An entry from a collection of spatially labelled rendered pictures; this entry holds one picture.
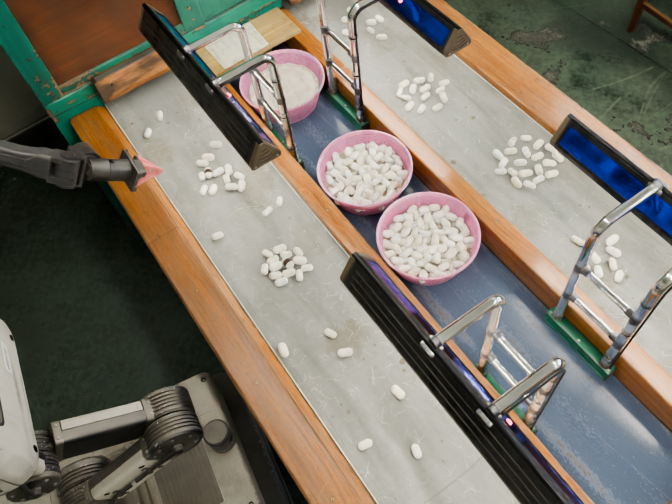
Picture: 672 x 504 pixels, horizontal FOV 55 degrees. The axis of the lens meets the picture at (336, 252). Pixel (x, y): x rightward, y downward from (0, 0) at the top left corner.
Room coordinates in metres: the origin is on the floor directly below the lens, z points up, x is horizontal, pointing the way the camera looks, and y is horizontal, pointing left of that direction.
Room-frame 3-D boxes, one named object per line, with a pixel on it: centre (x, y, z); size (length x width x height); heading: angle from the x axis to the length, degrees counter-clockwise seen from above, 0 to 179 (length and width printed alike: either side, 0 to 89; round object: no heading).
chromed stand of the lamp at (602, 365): (0.56, -0.60, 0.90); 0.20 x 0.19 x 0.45; 25
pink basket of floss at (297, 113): (1.51, 0.06, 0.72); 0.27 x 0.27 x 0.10
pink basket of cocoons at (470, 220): (0.86, -0.24, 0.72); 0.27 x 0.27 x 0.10
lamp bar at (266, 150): (1.24, 0.24, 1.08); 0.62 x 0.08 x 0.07; 25
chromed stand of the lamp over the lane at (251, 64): (1.27, 0.17, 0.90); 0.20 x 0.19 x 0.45; 25
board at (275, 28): (1.71, 0.15, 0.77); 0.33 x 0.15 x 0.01; 115
